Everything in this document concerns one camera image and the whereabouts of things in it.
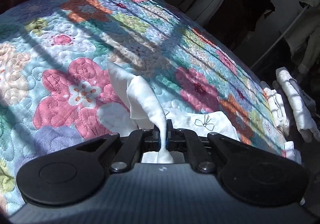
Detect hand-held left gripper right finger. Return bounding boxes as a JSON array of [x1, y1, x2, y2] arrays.
[[165, 119, 250, 174]]

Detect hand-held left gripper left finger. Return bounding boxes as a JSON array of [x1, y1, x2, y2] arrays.
[[76, 126, 161, 173]]

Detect white bow-print pants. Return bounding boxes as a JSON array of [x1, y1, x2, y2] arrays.
[[107, 61, 241, 165]]

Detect cream folded cloth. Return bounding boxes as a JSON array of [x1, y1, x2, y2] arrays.
[[261, 80, 291, 137]]

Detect white folded garment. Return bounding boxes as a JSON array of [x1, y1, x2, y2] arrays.
[[283, 140, 303, 165]]

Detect floral quilted bedspread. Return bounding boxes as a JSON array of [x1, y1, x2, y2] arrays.
[[0, 0, 288, 217]]

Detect white quilted folded blanket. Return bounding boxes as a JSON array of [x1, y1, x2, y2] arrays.
[[276, 67, 320, 143]]

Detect dark hanging garments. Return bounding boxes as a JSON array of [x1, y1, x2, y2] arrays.
[[207, 0, 276, 50]]

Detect white pole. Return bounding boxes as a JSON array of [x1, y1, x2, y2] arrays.
[[249, 6, 312, 70]]

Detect cream plush hanging garment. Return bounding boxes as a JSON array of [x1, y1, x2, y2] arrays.
[[284, 7, 320, 75]]

